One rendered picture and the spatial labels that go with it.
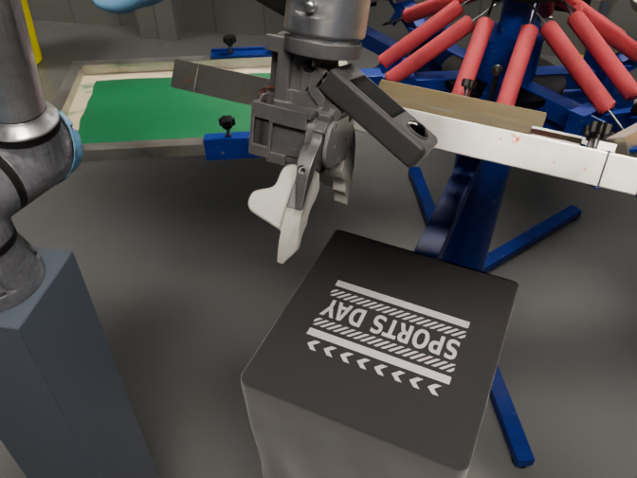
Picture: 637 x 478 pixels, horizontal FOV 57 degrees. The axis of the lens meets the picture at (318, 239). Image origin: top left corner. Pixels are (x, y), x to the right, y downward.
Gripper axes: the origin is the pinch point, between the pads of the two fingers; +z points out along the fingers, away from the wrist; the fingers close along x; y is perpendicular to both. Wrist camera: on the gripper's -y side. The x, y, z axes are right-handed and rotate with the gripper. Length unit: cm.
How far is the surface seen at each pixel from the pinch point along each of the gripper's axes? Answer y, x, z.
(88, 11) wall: 345, -342, 41
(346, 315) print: 9, -49, 41
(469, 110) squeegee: -3, -74, -1
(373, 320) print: 4, -51, 41
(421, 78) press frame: 23, -140, 6
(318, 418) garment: 5, -27, 50
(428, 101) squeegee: 6, -74, -1
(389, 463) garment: -9, -29, 56
